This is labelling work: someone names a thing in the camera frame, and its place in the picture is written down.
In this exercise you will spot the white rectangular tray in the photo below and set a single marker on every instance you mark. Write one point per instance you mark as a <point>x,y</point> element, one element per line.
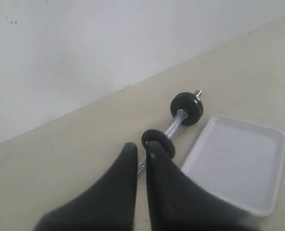
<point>239,162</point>

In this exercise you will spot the chrome threaded dumbbell bar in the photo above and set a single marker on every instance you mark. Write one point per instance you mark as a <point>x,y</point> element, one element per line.
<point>177,120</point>

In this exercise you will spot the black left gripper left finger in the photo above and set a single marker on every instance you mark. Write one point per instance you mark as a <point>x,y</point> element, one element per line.
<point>108,205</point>

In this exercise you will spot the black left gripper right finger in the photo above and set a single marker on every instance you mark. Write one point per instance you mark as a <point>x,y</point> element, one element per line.
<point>176,203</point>

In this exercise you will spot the black weight plate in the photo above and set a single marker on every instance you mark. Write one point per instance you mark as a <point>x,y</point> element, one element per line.
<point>189,104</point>
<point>161,138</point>

